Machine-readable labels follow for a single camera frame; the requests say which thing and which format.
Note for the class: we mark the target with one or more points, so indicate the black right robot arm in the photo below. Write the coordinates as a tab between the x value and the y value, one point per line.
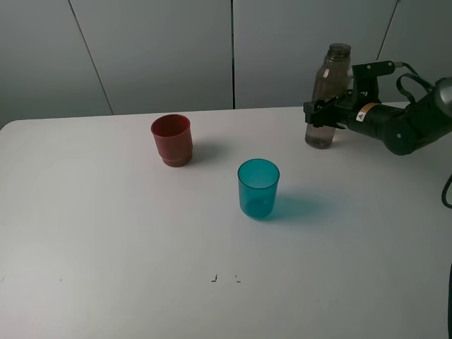
424	120

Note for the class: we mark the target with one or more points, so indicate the smoky clear plastic bottle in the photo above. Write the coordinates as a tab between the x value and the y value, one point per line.
331	80

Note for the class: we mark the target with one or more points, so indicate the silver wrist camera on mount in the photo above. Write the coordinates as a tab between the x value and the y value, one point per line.
365	79

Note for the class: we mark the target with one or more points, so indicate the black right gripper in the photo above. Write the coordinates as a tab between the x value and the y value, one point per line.
341	112

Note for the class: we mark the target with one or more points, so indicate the red plastic cup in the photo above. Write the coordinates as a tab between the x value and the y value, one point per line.
172	135

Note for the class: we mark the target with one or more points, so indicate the teal translucent plastic cup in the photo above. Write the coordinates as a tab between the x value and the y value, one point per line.
258	184

